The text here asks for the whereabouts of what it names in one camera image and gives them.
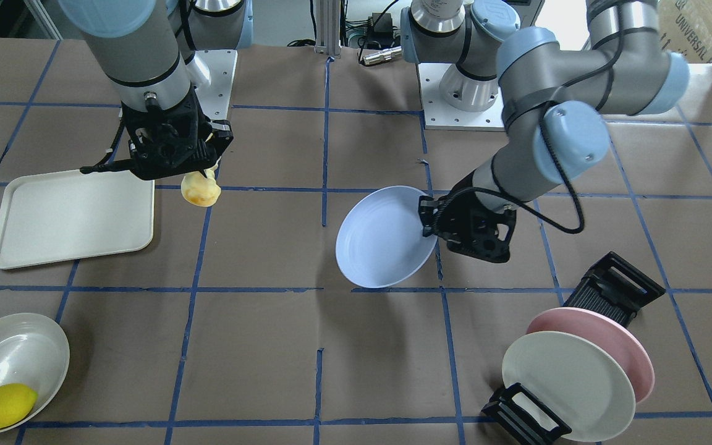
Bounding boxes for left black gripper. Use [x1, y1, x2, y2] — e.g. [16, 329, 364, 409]
[418, 174, 517, 264]

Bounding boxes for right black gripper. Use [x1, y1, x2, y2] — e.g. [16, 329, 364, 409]
[80, 84, 234, 180]

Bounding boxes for bread pastry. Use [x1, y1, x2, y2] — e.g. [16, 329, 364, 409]
[180, 163, 221, 206]

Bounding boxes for blue plate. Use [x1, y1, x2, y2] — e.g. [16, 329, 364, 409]
[334, 185, 437, 289]

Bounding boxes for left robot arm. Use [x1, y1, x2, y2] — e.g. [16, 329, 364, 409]
[401, 1, 689, 264]

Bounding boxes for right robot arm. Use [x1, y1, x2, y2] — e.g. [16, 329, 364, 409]
[60, 1, 253, 180]

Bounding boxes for black plate rack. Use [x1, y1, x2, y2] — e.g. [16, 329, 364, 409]
[482, 252, 664, 444]

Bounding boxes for pink plate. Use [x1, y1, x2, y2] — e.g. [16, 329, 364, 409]
[526, 307, 656, 403]

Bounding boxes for cream plate in rack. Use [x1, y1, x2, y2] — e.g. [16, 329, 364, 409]
[502, 331, 636, 442]

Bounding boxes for white rectangular tray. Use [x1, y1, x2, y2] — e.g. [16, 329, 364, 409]
[0, 170, 155, 269]

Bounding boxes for silver cylinder tool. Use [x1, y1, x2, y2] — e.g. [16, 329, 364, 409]
[359, 47, 403, 67]

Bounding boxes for black power adapter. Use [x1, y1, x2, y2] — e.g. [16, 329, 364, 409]
[368, 12, 394, 36]

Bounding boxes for cream shallow dish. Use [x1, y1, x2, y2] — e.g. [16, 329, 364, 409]
[0, 313, 70, 433]

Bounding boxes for cardboard box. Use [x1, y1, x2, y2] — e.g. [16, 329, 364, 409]
[658, 1, 712, 63]

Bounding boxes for yellow lemon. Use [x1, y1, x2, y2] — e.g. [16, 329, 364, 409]
[0, 383, 38, 429]

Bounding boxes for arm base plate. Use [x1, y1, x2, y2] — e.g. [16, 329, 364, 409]
[187, 49, 238, 121]
[417, 63, 504, 132]

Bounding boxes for aluminium frame post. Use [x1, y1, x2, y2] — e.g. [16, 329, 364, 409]
[313, 1, 345, 59]

